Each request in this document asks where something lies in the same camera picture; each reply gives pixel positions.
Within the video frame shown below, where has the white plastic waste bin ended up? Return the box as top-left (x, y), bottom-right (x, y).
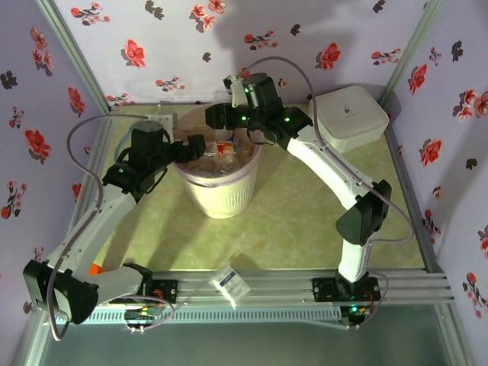
top-left (173, 106), bottom-right (264, 220)

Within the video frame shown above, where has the white square lidded box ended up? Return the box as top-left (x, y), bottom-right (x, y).
top-left (312, 84), bottom-right (390, 153)

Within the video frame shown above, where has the clear round lid blue rim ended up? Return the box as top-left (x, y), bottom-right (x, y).
top-left (113, 124), bottom-right (138, 157)

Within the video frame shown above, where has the white tissue packet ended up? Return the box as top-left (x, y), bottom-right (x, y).
top-left (208, 265), bottom-right (252, 310)

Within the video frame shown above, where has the small green circuit board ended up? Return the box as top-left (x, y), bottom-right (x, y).
top-left (341, 303), bottom-right (371, 331)
top-left (124, 303), bottom-right (173, 335)

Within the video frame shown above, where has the aluminium table side rail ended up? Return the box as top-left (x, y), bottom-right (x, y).
top-left (380, 110), bottom-right (445, 274)
top-left (72, 106), bottom-right (120, 214)

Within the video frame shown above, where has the grey right arm cable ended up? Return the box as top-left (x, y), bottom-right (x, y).
top-left (238, 56), bottom-right (416, 329)

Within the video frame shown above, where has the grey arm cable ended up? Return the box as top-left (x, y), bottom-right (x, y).
top-left (238, 56), bottom-right (416, 329)
top-left (47, 113), bottom-right (161, 342)

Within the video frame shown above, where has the grey left arm cable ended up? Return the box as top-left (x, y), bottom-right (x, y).
top-left (47, 113), bottom-right (161, 342)

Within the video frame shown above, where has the aluminium frame post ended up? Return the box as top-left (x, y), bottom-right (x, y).
top-left (377, 0), bottom-right (447, 111)
top-left (34, 0), bottom-right (115, 115)

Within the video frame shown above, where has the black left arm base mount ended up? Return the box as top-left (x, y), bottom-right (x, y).
top-left (108, 278), bottom-right (180, 306)

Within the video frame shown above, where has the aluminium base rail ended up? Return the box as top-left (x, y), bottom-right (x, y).
top-left (36, 268), bottom-right (454, 308)

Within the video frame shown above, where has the white slotted cable duct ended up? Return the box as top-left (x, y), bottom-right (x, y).
top-left (51, 307), bottom-right (342, 325)

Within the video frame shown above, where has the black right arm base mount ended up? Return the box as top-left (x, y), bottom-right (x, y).
top-left (311, 276), bottom-right (381, 305)

